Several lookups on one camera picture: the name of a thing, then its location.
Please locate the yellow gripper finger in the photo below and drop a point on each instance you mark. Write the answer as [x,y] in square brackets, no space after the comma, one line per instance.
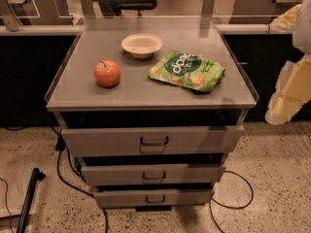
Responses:
[292,91]

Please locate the grey top drawer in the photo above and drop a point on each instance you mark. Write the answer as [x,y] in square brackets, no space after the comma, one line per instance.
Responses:
[152,140]

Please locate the grey drawer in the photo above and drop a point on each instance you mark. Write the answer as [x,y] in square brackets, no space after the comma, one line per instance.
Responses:
[152,140]
[148,198]
[152,174]

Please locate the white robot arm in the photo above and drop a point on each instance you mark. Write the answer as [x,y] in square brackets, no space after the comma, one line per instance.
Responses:
[297,21]

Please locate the grey drawer cabinet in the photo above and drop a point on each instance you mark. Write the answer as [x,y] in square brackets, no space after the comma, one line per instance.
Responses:
[79,102]

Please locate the grey middle drawer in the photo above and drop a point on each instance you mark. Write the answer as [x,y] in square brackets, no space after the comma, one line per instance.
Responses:
[152,174]

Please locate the grey bottom drawer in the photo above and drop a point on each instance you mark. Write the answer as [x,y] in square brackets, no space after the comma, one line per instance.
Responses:
[148,198]

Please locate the green chip bag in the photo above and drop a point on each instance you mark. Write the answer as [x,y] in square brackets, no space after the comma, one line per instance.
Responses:
[188,71]

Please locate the grey desk right background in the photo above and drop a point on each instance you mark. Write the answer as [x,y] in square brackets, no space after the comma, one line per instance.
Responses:
[259,11]

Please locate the grey desk background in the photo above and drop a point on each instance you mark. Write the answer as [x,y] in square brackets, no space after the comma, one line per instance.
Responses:
[259,11]
[42,12]

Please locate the white bowl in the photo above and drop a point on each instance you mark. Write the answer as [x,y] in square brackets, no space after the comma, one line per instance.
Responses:
[141,45]

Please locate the red apple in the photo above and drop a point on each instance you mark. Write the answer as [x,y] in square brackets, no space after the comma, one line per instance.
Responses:
[107,73]

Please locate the grey desk left background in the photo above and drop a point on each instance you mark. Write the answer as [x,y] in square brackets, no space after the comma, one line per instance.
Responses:
[42,12]

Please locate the black pole on floor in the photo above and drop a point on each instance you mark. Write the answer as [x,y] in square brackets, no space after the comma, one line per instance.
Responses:
[36,175]

